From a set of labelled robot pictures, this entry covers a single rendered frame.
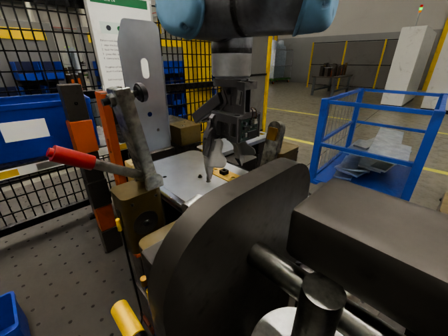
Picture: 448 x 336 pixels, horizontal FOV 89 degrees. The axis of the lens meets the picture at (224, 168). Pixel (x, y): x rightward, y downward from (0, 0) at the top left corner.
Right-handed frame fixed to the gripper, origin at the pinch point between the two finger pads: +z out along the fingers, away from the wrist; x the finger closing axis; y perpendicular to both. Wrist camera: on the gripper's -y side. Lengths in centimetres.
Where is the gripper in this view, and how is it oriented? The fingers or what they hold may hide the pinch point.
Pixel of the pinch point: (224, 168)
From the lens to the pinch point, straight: 54.4
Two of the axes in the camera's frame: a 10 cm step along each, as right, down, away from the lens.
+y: 7.0, 3.0, -6.5
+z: 0.0, 9.1, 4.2
